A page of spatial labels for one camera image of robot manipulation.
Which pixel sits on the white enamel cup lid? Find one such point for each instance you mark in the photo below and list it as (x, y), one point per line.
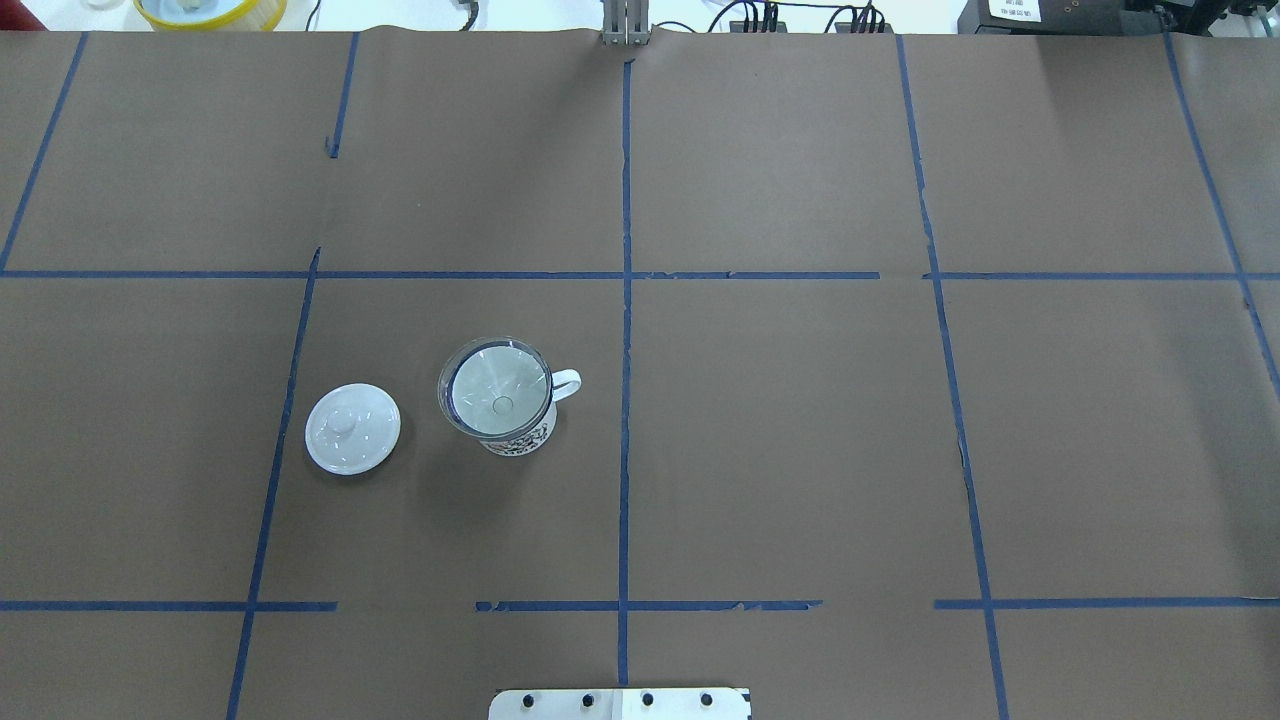
(352, 429)

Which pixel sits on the white enamel cup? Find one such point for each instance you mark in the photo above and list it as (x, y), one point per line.
(509, 413)

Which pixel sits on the black equipment box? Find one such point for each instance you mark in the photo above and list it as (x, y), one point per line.
(1063, 18)

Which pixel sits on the yellow tape roll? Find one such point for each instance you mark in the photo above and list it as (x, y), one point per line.
(212, 16)

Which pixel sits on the aluminium frame post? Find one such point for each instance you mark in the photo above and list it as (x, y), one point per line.
(626, 23)

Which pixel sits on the black cable connector block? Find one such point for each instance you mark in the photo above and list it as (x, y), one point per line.
(858, 20)
(758, 18)

